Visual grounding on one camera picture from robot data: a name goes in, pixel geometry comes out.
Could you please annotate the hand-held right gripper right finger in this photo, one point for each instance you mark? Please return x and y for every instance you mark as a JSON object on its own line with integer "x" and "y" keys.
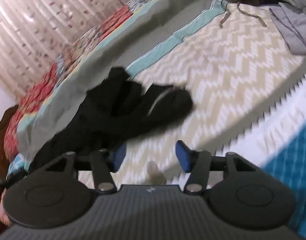
{"x": 183, "y": 155}

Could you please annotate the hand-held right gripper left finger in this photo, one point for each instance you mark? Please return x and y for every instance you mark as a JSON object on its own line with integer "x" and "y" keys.
{"x": 119, "y": 155}

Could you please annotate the black pants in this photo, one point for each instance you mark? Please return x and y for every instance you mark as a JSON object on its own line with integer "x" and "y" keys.
{"x": 112, "y": 115}

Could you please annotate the beige zigzag blanket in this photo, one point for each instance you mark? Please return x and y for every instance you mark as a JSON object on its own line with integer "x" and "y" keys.
{"x": 218, "y": 75}

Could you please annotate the grey teal striped blanket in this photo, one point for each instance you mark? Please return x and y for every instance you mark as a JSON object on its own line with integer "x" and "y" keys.
{"x": 97, "y": 62}

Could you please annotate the red floral patchwork quilt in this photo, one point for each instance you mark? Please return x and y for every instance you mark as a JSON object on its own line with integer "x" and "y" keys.
{"x": 42, "y": 90}

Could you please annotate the teal lattice pillow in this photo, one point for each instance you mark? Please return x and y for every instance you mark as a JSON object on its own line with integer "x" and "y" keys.
{"x": 16, "y": 166}

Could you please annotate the brown wooden headboard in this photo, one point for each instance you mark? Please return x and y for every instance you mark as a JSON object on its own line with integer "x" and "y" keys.
{"x": 0, "y": 142}

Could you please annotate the pale patterned curtain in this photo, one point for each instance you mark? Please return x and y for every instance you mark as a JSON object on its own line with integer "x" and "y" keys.
{"x": 30, "y": 30}

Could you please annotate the grey folded clothing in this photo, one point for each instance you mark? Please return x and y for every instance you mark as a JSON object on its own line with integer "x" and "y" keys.
{"x": 293, "y": 22}

